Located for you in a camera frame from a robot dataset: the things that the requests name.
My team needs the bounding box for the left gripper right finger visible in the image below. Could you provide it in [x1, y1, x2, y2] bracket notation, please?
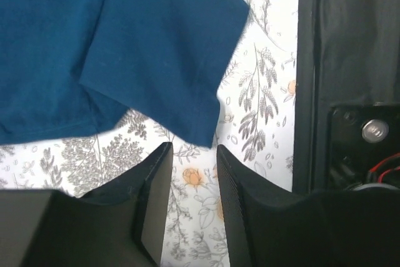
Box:
[216, 145, 399, 267]

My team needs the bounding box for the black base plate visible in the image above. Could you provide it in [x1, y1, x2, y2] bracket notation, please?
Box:
[292, 0, 399, 194]

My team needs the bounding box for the floral table cloth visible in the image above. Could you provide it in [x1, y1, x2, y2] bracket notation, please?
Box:
[1, 0, 298, 266]

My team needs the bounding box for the blue t shirt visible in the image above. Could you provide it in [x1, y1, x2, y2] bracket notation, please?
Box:
[1, 0, 249, 147]

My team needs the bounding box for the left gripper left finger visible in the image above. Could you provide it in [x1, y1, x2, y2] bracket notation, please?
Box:
[1, 142, 173, 266]

